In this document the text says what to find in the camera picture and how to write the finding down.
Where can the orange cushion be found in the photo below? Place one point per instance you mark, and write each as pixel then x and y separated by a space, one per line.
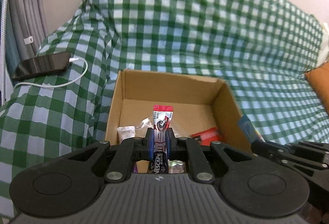
pixel 319 80

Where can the green checkered sofa cover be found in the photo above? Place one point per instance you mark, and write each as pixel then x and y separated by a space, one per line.
pixel 261 48

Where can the red snack packet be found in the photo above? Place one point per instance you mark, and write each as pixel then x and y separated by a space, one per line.
pixel 206 137

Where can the grey curtain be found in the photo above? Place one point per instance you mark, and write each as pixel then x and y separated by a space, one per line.
pixel 29 26

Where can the black smartphone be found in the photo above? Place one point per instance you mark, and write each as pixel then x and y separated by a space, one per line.
pixel 51 64

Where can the open cardboard box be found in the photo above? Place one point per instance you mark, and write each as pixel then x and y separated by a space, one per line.
pixel 199 104

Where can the light blue thin stick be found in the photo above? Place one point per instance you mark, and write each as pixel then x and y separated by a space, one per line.
pixel 249 130

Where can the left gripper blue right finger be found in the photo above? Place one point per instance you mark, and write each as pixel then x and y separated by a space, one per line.
pixel 171 143

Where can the red yellow snack bar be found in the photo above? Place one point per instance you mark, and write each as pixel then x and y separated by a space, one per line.
pixel 176 167

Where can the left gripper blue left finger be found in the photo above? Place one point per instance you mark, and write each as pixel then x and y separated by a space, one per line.
pixel 150 143

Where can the clear bag of candies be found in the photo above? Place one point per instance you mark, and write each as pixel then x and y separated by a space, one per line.
pixel 142 127

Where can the purple white stick packet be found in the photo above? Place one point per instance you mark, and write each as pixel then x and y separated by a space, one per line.
pixel 126 161

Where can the red black Nescafe stick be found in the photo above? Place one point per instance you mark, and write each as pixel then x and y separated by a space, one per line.
pixel 162 116

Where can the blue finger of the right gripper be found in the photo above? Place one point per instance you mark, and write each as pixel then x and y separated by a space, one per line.
pixel 261 148

